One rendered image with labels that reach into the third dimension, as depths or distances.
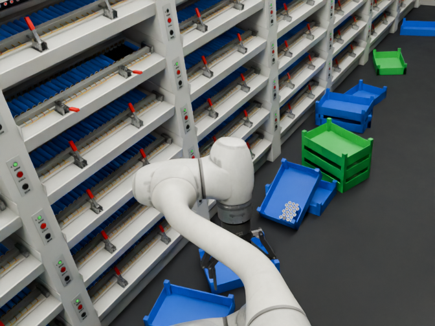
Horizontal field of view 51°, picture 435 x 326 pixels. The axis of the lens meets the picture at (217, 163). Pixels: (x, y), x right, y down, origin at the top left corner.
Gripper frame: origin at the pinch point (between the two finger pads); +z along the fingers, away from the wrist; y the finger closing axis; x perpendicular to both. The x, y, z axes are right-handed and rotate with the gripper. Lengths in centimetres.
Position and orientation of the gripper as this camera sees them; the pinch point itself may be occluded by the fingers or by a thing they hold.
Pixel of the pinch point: (239, 280)
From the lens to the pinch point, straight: 129.1
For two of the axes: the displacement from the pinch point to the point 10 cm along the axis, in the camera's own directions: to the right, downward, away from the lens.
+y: 9.9, -1.1, 0.7
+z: 0.7, 9.1, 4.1
